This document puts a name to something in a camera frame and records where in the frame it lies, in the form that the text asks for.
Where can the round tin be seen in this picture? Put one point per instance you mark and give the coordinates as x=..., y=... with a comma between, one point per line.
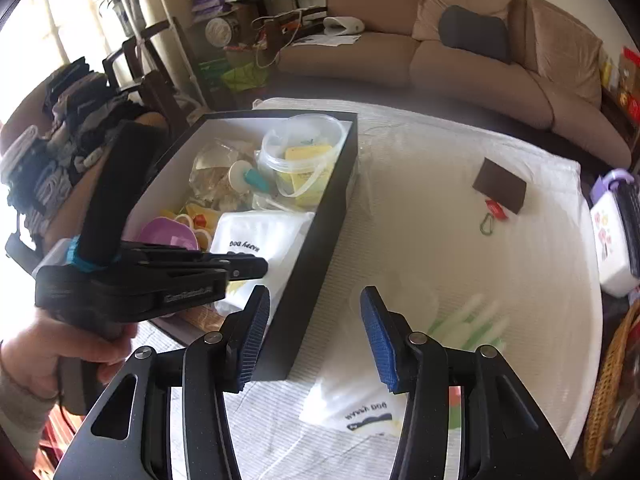
x=220, y=30

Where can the grey cushion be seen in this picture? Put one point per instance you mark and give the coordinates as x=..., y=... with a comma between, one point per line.
x=475, y=35

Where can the brown sofa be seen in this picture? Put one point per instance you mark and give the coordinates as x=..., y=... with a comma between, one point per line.
x=465, y=80

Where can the dark wooden chair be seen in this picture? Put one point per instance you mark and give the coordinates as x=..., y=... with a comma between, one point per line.
x=160, y=85

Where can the black cardboard box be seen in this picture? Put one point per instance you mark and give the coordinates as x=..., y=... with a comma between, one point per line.
x=310, y=285

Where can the white curved device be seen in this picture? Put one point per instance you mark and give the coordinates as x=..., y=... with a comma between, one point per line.
x=342, y=25

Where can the red gift box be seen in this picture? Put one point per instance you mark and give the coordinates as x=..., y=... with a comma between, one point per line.
x=629, y=80

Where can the teal white plastic toy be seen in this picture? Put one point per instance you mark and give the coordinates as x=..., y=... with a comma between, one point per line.
x=255, y=180

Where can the pile of clothes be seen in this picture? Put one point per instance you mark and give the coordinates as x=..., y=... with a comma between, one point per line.
x=75, y=110

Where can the person's left hand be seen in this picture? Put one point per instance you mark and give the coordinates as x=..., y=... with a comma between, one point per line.
x=35, y=345

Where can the person's left forearm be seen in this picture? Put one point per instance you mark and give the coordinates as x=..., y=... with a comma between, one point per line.
x=20, y=410

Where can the white box with purple lid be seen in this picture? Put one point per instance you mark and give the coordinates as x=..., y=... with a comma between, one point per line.
x=612, y=240

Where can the white papers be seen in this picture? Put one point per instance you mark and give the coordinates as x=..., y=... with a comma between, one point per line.
x=325, y=40

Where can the wicker basket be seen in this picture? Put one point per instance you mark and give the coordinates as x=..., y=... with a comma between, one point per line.
x=607, y=385

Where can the green carabiner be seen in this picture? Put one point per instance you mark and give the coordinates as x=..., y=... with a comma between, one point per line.
x=486, y=224

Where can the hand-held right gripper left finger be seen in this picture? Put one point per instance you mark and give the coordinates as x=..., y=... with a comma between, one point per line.
x=251, y=345

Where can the yellow plastic pieces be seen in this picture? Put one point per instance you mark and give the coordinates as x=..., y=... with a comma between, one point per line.
x=197, y=220

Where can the green bag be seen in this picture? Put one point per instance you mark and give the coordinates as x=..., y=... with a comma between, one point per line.
x=245, y=77

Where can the brown wallet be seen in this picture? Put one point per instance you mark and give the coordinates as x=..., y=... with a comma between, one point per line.
x=500, y=185

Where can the clear plastic container with lid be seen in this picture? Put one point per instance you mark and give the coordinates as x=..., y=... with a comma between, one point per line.
x=300, y=135

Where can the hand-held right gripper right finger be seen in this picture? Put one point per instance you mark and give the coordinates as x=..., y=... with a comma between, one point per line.
x=380, y=347

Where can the crumpled clear plastic bag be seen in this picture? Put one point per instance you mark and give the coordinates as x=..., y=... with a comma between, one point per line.
x=215, y=170

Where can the red tag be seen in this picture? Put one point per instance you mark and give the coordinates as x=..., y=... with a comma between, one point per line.
x=495, y=208

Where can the desktop with white striped cloth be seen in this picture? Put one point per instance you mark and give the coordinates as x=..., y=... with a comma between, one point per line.
x=500, y=285

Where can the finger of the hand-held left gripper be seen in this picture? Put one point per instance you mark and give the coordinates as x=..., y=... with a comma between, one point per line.
x=245, y=267

